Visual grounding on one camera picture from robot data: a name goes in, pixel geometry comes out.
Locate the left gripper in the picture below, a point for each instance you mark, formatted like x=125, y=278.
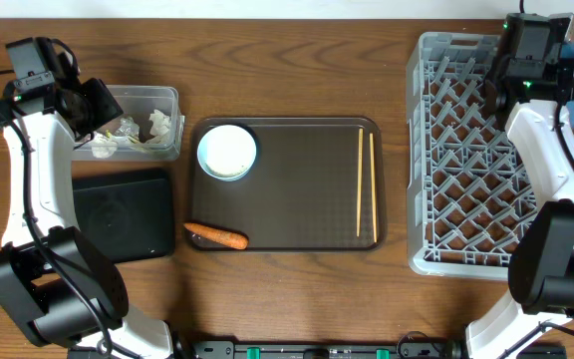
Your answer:
x=109, y=109

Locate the yellow snack wrapper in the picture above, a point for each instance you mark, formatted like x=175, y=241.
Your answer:
x=127, y=135

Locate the white paper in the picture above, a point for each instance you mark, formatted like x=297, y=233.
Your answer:
x=102, y=147

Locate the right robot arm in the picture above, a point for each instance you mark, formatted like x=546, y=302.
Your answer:
x=540, y=293

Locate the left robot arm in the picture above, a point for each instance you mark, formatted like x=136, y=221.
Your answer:
x=55, y=285

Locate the clear plastic waste bin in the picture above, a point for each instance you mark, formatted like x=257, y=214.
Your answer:
x=149, y=130

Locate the grey dishwasher rack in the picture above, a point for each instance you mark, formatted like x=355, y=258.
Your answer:
x=469, y=197

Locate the crumpled white tissue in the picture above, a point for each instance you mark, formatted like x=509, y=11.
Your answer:
x=160, y=127

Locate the light blue rice bowl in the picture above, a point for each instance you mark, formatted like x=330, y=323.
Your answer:
x=226, y=152

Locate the orange carrot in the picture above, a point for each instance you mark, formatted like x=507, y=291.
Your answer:
x=220, y=236

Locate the right wooden chopstick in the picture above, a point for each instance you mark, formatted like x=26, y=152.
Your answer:
x=373, y=188

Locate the brown serving tray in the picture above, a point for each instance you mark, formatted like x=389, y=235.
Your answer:
x=301, y=192

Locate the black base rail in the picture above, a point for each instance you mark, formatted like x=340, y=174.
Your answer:
x=408, y=348

